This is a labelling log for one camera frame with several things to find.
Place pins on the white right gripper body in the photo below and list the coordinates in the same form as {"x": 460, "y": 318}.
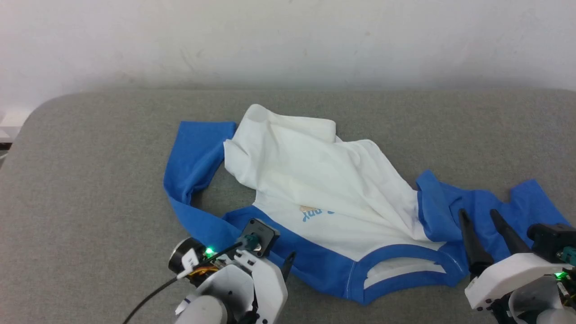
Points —
{"x": 508, "y": 279}

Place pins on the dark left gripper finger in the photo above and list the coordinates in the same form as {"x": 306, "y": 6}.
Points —
{"x": 288, "y": 265}

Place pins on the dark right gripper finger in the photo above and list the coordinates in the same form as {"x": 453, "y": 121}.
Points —
{"x": 508, "y": 236}
{"x": 474, "y": 245}

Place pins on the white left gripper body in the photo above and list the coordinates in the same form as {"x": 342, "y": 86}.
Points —
{"x": 265, "y": 288}

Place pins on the white and blue t-shirt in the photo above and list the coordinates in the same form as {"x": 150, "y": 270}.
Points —
{"x": 315, "y": 180}

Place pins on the grey fabric sofa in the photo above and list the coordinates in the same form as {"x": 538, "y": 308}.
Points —
{"x": 90, "y": 189}

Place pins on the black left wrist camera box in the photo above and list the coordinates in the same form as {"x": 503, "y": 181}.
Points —
{"x": 261, "y": 236}

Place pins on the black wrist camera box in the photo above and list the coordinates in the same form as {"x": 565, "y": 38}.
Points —
{"x": 261, "y": 236}
{"x": 551, "y": 240}

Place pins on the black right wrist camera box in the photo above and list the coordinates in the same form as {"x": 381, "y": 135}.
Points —
{"x": 551, "y": 240}

